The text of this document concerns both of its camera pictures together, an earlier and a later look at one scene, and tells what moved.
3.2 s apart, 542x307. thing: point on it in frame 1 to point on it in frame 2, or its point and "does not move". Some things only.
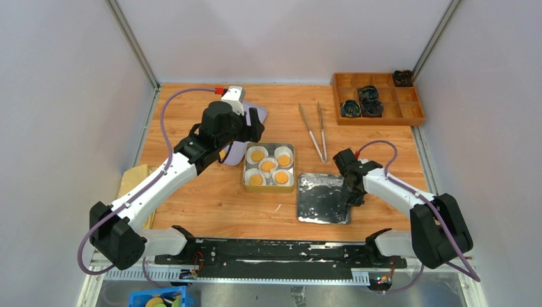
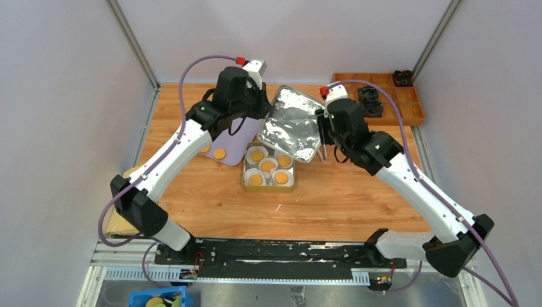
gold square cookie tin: x=269 y=167 does not move
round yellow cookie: x=255 y=180 does not move
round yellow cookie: x=281 y=178 does not move
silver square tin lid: x=319 y=199 to x=292 y=124
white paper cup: x=255 y=153 does not move
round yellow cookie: x=267 y=166 does not move
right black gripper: x=355 y=200 to x=322 y=119
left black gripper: x=249 y=133 to x=264 y=104
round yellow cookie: x=257 y=156 does not move
